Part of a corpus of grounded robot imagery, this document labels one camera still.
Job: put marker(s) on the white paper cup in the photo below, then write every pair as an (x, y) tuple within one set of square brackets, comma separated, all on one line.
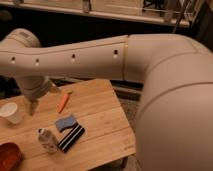
[(9, 111)]

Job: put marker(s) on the wooden shelf in background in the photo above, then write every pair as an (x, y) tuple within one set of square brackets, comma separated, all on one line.
[(163, 12)]

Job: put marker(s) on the red bowl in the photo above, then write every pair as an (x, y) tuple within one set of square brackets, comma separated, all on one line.
[(10, 156)]

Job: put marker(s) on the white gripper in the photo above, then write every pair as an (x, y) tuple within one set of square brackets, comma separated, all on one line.
[(34, 87)]

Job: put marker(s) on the blue sponge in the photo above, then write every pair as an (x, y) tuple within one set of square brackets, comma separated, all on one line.
[(65, 123)]

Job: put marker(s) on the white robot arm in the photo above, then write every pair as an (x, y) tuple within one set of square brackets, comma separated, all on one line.
[(173, 73)]

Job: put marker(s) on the orange carrot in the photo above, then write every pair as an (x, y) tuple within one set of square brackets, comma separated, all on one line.
[(63, 101)]

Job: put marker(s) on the black white striped eraser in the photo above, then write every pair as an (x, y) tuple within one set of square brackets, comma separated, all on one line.
[(69, 140)]

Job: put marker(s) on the clear plastic bottle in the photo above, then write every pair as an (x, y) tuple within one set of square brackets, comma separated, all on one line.
[(48, 140)]

